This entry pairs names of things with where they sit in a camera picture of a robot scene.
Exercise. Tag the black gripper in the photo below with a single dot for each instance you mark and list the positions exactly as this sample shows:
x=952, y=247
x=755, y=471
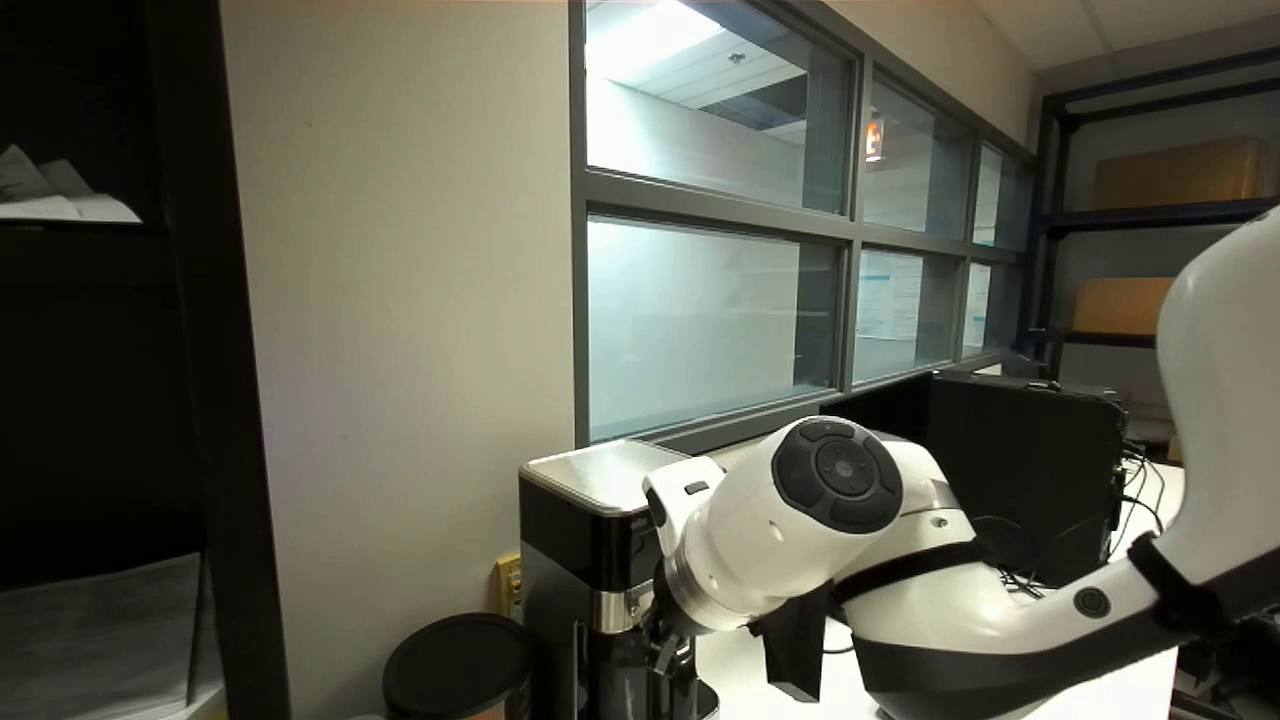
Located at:
x=673, y=672

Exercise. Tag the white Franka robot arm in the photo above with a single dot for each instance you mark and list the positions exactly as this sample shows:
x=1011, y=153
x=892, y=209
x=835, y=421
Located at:
x=1041, y=624

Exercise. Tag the black and steel coffeemaker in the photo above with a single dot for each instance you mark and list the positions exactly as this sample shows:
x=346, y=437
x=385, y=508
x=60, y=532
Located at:
x=584, y=545

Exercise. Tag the black round container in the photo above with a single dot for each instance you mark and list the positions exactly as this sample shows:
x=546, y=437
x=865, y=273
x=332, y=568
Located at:
x=459, y=661

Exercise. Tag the grey framed interior window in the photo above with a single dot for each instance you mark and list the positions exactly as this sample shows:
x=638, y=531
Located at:
x=714, y=323

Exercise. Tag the black monitor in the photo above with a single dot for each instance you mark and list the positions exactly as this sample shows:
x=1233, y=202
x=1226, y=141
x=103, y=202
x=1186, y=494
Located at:
x=1034, y=480

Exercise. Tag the small cardboard box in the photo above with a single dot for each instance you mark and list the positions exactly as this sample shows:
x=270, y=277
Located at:
x=1123, y=305

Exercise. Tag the tall black shelf unit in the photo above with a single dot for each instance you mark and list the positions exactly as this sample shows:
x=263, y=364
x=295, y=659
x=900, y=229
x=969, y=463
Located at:
x=106, y=402

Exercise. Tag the dark metal storage rack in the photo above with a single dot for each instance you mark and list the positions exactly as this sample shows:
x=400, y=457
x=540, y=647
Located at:
x=1147, y=222

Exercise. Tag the large cardboard box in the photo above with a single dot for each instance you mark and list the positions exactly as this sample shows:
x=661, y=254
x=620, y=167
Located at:
x=1183, y=173

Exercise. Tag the stack of white papers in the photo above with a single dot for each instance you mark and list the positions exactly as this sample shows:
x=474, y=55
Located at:
x=60, y=202

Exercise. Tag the beige wall socket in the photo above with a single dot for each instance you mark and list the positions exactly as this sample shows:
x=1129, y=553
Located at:
x=505, y=582

